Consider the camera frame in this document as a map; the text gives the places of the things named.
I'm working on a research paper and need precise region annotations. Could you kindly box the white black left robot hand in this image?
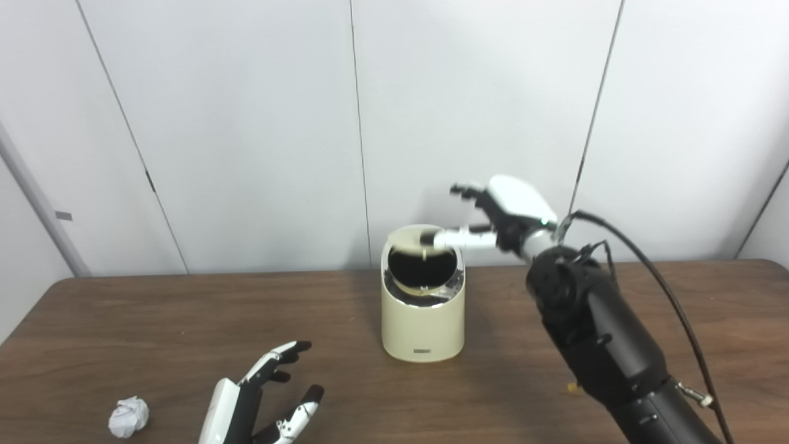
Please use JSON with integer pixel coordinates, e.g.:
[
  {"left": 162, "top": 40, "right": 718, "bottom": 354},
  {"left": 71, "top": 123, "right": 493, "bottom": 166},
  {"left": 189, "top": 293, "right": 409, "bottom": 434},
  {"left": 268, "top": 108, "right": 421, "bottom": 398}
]
[{"left": 198, "top": 340, "right": 325, "bottom": 444}]

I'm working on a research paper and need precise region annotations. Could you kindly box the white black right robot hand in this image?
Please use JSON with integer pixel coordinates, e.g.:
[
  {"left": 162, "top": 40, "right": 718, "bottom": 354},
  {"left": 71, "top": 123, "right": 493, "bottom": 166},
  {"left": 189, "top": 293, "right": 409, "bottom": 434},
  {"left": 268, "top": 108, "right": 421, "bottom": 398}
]
[{"left": 420, "top": 175, "right": 560, "bottom": 263}]

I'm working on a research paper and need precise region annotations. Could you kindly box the white paper ball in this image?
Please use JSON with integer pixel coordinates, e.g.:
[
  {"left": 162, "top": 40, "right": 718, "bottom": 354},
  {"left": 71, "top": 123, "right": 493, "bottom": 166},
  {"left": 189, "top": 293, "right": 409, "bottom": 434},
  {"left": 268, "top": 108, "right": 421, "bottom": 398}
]
[{"left": 108, "top": 396, "right": 150, "bottom": 438}]

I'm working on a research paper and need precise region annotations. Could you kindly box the cream round bin lid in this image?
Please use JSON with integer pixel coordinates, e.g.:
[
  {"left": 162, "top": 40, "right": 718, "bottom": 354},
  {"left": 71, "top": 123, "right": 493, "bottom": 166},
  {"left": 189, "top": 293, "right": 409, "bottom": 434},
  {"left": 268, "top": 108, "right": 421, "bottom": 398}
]
[{"left": 387, "top": 226, "right": 439, "bottom": 252}]

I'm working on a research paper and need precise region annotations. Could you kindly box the cream-colored round bin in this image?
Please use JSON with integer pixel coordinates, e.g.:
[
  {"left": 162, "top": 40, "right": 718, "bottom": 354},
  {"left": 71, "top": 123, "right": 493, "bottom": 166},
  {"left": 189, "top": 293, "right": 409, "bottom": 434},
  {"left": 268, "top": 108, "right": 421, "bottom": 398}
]
[{"left": 380, "top": 224, "right": 466, "bottom": 363}]

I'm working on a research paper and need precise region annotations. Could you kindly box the black bin liner bag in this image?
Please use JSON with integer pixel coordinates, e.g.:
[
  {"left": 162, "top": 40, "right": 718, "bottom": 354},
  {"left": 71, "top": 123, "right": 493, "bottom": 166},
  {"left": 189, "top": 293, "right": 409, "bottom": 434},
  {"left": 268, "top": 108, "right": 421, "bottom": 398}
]
[{"left": 385, "top": 271, "right": 464, "bottom": 307}]

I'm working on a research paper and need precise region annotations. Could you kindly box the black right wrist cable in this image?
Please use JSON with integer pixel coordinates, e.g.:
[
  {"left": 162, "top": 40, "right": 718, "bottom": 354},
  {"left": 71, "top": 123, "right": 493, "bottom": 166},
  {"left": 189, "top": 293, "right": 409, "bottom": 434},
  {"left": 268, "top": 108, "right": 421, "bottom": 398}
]
[{"left": 558, "top": 210, "right": 734, "bottom": 444}]

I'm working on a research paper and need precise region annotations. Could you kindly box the grey wall corner strip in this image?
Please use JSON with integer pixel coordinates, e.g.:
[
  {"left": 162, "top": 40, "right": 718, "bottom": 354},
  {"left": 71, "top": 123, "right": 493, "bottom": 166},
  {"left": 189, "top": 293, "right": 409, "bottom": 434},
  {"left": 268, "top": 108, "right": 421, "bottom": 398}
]
[{"left": 0, "top": 120, "right": 93, "bottom": 278}]

